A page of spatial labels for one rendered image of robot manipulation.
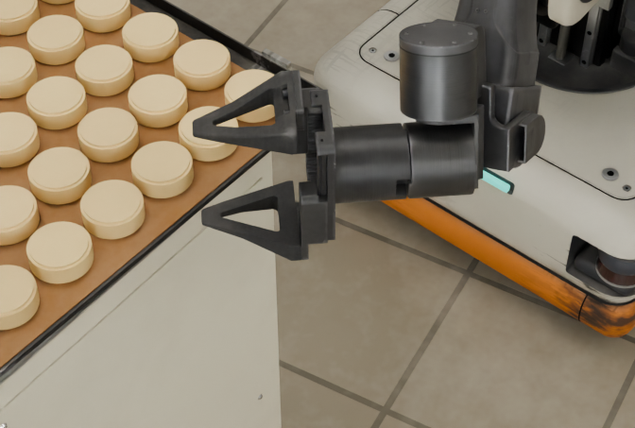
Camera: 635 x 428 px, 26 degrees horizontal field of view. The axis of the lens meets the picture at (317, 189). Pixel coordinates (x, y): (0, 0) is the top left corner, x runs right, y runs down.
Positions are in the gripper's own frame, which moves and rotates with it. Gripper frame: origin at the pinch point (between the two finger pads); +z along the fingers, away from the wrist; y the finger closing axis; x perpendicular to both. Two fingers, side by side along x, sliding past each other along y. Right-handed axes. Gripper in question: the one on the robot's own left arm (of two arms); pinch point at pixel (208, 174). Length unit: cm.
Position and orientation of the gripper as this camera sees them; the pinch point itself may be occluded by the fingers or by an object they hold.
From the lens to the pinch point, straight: 102.1
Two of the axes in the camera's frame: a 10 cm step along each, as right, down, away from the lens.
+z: -10.0, 0.7, -0.6
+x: -0.9, -7.4, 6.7
